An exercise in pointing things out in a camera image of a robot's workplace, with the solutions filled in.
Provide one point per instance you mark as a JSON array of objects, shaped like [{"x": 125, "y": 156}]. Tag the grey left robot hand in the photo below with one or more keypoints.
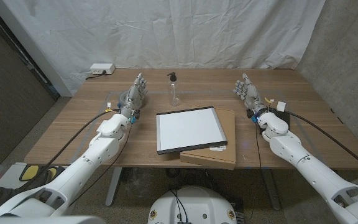
[{"x": 134, "y": 99}]

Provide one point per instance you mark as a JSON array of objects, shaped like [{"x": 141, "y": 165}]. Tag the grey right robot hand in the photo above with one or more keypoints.
[{"x": 252, "y": 96}]

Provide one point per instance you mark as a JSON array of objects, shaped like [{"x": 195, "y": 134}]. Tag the small black-framed whiteboard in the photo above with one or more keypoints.
[{"x": 188, "y": 129}]

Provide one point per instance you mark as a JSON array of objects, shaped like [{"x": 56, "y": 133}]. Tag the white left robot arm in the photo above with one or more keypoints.
[{"x": 82, "y": 165}]

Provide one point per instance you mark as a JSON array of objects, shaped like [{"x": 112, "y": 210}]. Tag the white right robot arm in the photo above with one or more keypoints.
[{"x": 306, "y": 168}]

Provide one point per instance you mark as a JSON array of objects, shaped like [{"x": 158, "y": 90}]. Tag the clear pump spray bottle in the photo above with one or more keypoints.
[{"x": 174, "y": 93}]

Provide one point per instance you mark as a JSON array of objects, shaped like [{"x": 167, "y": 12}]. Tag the small black box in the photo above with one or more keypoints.
[{"x": 284, "y": 117}]

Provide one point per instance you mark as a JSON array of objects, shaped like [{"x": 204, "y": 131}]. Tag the flat brown cardboard box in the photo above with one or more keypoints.
[{"x": 229, "y": 130}]

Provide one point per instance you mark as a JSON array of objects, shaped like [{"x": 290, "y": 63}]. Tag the white power outlet box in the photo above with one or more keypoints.
[{"x": 102, "y": 68}]

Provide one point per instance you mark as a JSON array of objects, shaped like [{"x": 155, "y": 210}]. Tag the white cloth backdrop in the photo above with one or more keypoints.
[{"x": 166, "y": 31}]

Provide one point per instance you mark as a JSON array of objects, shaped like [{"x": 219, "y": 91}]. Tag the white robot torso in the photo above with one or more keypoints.
[{"x": 191, "y": 205}]

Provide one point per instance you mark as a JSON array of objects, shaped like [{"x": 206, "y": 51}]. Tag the yellow black foot pedal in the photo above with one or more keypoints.
[{"x": 29, "y": 172}]

